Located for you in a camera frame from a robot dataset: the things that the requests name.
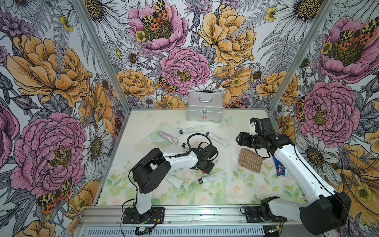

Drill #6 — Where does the brown striped towel cloth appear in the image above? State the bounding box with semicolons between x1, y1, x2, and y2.
238;149;264;173

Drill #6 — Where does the white tube dark blue cap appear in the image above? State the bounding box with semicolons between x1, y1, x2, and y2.
198;170;227;184

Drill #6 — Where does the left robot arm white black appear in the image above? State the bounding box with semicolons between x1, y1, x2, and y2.
131;144;218;215

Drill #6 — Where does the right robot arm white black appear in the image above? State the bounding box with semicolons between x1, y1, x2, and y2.
235;118;351;236

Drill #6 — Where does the white tube purple cap far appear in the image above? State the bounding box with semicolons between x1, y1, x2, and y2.
206;132;230;147

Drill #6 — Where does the white tube purple cap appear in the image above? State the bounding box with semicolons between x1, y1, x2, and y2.
206;132;230;147
164;174;183;189

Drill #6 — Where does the white tube teal cap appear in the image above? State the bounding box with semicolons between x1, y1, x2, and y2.
179;125;205;134

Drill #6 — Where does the purple metallic tube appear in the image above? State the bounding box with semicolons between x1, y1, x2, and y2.
158;130;180;146

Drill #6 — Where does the white tube purple cap near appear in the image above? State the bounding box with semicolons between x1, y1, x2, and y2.
164;174;183;189

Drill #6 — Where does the blue white packet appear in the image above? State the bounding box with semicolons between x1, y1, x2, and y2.
272;156;286;176

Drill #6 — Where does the silver aluminium first aid case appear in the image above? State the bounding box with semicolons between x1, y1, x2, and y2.
187;91;223;123

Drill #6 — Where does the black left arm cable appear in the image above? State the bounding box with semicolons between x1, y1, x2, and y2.
174;133;213;158

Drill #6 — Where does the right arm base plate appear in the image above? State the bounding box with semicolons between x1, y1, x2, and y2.
240;205;288;223

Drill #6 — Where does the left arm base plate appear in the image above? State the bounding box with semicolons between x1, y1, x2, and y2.
121;207;165;224

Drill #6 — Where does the white slotted cable duct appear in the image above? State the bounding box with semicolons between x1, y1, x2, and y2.
85;226;265;237

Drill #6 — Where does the aluminium front rail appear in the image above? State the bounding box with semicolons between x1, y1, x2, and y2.
77;204;329;227

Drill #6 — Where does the left aluminium corner post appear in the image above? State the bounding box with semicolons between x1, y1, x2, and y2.
73;1;131;115

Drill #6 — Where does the aluminium corner post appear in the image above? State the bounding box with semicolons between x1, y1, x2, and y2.
268;0;336;112
73;1;131;115

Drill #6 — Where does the right aluminium corner post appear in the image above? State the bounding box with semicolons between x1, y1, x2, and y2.
268;0;336;112

